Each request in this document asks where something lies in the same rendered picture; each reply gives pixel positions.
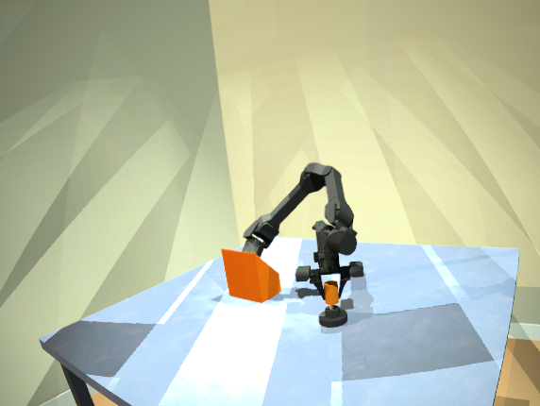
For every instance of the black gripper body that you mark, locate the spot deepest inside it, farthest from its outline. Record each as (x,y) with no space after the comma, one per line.
(329,265)

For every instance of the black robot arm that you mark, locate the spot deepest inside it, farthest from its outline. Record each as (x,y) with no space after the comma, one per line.
(340,237)

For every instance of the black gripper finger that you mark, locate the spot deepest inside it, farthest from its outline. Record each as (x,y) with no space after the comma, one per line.
(319,287)
(342,283)

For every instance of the orange cylinder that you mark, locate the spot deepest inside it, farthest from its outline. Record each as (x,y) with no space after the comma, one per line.
(331,292)

